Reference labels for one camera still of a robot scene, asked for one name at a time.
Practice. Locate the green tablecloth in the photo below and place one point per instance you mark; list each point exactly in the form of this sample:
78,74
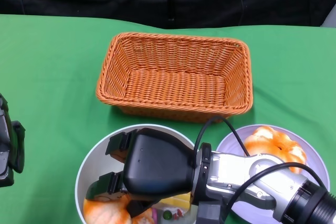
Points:
52,64

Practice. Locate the pale grey bowl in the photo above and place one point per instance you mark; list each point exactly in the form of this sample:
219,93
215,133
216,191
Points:
92,163

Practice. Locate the round orange striped bread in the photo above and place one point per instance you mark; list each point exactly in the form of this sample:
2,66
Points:
105,211

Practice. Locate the lavender plate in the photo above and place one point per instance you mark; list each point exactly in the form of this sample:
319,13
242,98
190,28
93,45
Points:
315,161

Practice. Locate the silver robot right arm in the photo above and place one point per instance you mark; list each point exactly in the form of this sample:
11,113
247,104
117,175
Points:
236,171

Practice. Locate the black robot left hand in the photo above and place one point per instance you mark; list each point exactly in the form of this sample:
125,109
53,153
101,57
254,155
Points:
15,145

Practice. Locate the orange bread with torn top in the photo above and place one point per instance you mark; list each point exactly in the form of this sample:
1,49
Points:
273,140

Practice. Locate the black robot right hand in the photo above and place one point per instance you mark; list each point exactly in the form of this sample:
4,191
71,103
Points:
157,163

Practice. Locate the yellow cake slice with cream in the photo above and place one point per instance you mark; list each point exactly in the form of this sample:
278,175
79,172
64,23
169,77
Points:
178,200

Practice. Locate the orange wicker basket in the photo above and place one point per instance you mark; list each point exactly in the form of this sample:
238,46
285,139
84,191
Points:
178,90

